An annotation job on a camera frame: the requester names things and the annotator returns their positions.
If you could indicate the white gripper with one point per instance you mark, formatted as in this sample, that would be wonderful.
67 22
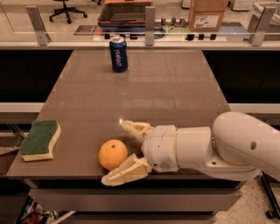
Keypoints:
159 149

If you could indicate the orange fruit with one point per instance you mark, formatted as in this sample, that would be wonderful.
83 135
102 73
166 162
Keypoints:
112 154

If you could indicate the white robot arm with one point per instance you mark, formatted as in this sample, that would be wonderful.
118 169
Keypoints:
237 147

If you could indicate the blue pepsi can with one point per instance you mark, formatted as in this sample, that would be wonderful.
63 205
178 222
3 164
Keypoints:
118 53

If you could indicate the green yellow sponge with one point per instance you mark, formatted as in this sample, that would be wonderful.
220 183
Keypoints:
39 143

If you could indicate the grey tray bin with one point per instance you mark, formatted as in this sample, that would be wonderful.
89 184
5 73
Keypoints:
123 12

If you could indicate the cardboard box with label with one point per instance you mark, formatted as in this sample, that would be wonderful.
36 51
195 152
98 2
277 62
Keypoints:
206 15

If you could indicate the black office chair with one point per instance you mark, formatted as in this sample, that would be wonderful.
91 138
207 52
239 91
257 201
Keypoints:
66 10

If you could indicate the middle metal glass bracket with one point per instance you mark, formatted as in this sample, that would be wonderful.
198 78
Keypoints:
149 25

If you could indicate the metal glass bracket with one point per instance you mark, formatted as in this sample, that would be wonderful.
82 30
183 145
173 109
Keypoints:
149 25
260 24
38 25

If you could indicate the left metal glass bracket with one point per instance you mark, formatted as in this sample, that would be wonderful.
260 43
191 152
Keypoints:
38 25

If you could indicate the right metal glass bracket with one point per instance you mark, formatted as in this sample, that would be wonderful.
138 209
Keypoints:
260 24

